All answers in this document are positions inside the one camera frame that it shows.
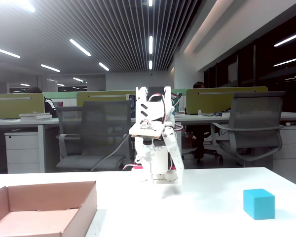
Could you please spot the black red table clamp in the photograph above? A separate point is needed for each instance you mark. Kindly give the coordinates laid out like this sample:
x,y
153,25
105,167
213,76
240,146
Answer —
x,y
171,161
137,168

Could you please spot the red cup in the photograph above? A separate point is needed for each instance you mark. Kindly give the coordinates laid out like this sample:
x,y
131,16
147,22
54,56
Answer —
x,y
61,104

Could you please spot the person in black white jacket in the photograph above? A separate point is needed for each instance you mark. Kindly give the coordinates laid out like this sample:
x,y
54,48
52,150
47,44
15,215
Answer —
x,y
49,106

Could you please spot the white drawer cabinet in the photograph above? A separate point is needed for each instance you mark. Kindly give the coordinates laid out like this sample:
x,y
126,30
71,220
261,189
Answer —
x,y
293,148
22,153

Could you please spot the white computer mouse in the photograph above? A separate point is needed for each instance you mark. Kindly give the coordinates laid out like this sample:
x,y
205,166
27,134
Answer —
x,y
287,124

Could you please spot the brown cardboard box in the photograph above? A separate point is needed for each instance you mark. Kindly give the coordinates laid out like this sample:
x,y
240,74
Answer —
x,y
39,217

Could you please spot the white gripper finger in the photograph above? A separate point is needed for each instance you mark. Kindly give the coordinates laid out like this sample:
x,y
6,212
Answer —
x,y
173,150
158,166

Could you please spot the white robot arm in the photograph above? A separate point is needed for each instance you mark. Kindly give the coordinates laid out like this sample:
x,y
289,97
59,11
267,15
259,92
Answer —
x,y
150,108

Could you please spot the grey mesh office chair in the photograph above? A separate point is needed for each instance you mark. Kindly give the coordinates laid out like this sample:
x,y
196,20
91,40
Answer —
x,y
256,111
69,118
106,123

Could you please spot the small white desk object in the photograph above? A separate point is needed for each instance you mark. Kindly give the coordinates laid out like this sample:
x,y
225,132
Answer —
x,y
199,112

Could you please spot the person with dark hair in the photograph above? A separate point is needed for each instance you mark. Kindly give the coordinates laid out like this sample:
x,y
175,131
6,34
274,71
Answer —
x,y
199,85

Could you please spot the black swivel chair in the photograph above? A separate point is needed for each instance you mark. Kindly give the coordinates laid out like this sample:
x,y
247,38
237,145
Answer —
x,y
199,150

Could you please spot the teal plastic bag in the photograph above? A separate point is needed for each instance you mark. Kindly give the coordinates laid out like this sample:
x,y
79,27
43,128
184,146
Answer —
x,y
178,103

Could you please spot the light green desk partition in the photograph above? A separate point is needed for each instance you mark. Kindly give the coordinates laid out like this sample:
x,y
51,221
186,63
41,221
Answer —
x,y
61,95
184,90

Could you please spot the blue cube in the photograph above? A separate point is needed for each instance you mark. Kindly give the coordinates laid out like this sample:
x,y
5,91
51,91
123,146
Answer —
x,y
259,205

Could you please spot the stack of books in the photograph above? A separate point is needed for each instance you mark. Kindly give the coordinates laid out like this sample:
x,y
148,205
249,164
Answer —
x,y
34,116

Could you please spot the blue book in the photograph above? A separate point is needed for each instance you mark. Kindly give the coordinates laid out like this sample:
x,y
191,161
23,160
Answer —
x,y
222,114

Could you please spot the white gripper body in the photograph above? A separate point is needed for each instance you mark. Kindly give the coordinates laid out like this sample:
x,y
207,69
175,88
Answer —
x,y
156,161

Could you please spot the olive green desk partition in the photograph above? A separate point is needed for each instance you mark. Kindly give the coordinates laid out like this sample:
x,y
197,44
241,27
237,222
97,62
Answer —
x,y
212,101
101,98
14,108

